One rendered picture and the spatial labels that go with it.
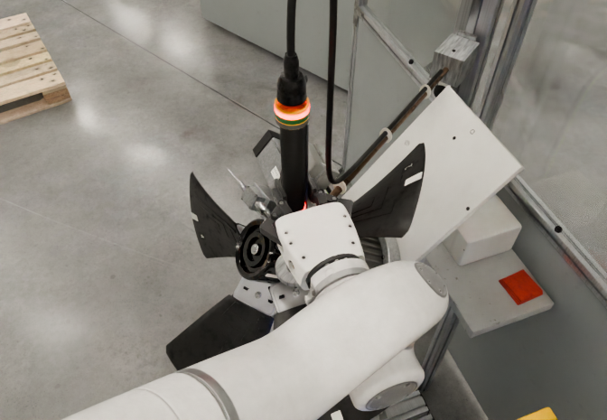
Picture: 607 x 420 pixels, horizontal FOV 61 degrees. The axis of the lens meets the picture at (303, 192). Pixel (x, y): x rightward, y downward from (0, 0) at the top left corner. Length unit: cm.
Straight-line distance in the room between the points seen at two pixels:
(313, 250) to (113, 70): 324
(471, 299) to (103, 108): 264
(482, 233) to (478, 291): 15
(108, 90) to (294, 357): 324
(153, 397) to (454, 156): 83
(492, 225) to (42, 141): 263
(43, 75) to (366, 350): 332
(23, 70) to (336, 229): 323
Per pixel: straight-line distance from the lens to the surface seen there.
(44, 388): 240
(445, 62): 122
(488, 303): 142
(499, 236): 143
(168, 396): 38
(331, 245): 66
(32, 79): 363
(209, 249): 130
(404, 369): 57
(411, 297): 51
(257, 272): 96
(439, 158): 110
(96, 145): 322
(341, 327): 48
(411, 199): 79
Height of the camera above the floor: 202
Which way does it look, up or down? 48 degrees down
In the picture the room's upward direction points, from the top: straight up
